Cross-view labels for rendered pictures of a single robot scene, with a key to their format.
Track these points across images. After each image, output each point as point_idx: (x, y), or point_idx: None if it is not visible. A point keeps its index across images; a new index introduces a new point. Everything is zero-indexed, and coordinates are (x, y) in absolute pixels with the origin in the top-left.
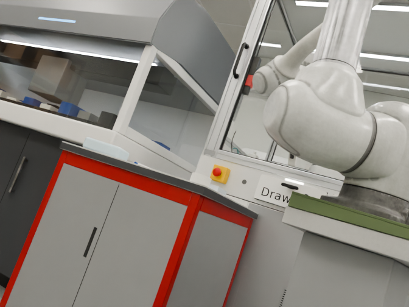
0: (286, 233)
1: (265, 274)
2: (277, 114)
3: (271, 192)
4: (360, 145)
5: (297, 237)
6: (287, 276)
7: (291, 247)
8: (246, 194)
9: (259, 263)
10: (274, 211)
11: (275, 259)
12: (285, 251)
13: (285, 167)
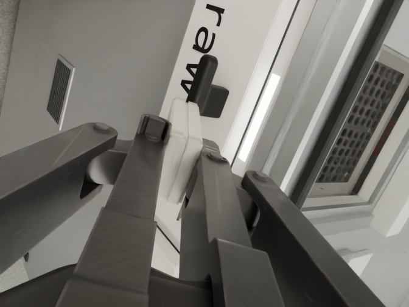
0: (135, 77)
1: (90, 21)
2: None
3: (221, 7)
4: None
5: (126, 109)
6: (83, 77)
7: (114, 89)
8: None
9: (103, 0)
10: (185, 32)
11: (103, 44)
12: (110, 71)
13: (331, 74)
